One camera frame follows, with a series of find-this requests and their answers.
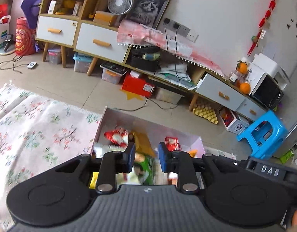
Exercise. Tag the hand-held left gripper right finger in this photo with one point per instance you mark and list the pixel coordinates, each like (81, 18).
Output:
(163, 157)

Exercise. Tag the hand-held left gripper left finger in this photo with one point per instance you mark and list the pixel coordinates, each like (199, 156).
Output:
(131, 153)

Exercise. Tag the green snack packet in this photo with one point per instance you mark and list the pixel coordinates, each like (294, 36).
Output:
(144, 168)

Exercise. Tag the white cardboard box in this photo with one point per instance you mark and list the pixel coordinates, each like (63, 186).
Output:
(119, 118)

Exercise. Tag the mustard yellow snack packet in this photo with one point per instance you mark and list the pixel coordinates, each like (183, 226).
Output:
(144, 141)

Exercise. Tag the red white snack packet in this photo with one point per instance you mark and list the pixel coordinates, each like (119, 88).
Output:
(115, 136)

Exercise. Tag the small orange snack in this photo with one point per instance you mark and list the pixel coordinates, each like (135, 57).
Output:
(193, 153)

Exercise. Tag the green carton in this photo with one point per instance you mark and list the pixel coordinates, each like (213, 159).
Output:
(287, 156)

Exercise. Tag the white printed carton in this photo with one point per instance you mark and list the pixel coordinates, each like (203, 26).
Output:
(238, 127)

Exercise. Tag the blue plastic stool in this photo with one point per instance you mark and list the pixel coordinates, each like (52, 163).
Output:
(271, 123)

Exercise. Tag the bright yellow snack packet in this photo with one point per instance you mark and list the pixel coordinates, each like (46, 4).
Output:
(93, 182)

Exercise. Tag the yellow star mat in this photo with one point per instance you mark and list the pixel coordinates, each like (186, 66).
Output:
(132, 96)

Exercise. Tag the clear storage bin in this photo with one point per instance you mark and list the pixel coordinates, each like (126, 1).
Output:
(54, 56)
(109, 77)
(167, 96)

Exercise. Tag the yellow egg tray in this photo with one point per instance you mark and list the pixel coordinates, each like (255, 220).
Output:
(206, 113)

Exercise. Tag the red box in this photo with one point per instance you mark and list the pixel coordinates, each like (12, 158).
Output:
(136, 85)

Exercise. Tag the white microwave oven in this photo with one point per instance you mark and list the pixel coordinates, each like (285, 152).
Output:
(268, 91)

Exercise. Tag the orange fruit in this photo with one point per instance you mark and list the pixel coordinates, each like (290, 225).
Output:
(245, 87)
(242, 68)

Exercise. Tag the pile of papers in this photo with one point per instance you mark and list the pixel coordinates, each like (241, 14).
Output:
(177, 76)

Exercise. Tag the black keyboard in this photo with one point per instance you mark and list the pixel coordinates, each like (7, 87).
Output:
(114, 68)

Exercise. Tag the low wooden TV cabinet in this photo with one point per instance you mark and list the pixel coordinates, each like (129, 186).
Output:
(199, 76)

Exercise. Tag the black storage box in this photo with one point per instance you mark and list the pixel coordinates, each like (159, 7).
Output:
(143, 64)

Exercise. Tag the glass jar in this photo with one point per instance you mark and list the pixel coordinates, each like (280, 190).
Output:
(234, 76)

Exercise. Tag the floral rug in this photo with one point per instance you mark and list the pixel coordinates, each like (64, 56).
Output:
(42, 130)

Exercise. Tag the green plush toy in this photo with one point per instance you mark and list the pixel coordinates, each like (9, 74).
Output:
(152, 56)

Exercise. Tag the clear bin blue lid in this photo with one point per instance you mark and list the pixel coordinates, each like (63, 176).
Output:
(80, 64)

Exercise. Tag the white appliance box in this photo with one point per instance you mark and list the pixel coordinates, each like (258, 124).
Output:
(269, 64)

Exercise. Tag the pink cloth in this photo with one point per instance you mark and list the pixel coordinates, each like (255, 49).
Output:
(138, 32)

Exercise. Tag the small white floor device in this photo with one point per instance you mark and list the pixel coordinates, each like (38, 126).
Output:
(31, 65)

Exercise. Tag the orange cardboard box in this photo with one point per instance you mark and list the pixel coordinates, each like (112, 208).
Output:
(103, 19)

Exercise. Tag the framed cat picture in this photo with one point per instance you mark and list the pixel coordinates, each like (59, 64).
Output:
(146, 4)

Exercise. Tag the white desk fan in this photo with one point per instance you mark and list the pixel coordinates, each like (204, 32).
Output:
(120, 2)

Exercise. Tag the tall wooden shelf cabinet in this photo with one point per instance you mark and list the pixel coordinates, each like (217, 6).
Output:
(88, 7)

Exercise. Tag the red printed bucket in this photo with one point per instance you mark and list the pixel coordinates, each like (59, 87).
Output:
(23, 38)

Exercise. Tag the yellow toy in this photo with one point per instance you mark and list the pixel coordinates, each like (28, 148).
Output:
(69, 4)

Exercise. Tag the small white box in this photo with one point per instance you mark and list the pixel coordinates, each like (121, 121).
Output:
(51, 7)

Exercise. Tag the black stand white base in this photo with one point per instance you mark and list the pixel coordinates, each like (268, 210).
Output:
(8, 41)

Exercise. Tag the white shopping bag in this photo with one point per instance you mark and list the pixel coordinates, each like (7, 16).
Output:
(0, 33)

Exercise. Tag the purple round object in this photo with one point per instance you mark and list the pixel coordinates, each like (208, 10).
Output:
(30, 7)

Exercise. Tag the grey wall socket panel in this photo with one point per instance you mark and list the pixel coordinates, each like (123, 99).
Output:
(187, 32)

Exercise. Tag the dark wall socket panel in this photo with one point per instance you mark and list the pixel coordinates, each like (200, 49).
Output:
(172, 24)

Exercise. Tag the red chili wall hanging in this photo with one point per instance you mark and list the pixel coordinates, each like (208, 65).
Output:
(273, 3)

